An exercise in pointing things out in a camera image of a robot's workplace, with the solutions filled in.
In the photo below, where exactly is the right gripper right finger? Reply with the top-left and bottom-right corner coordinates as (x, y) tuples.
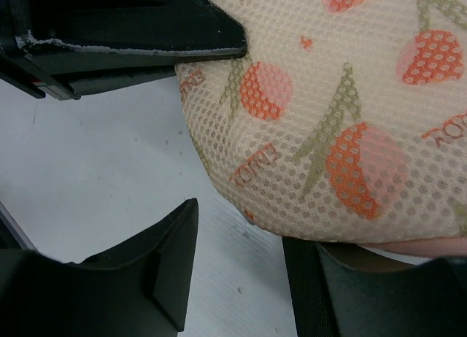
(282, 238), (466, 336)

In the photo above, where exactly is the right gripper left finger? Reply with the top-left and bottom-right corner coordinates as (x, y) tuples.
(1, 199), (198, 336)

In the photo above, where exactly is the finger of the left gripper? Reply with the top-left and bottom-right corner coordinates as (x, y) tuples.
(1, 0), (246, 100)

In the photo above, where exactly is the floral mesh laundry bag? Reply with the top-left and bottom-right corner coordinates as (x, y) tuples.
(176, 0), (466, 257)

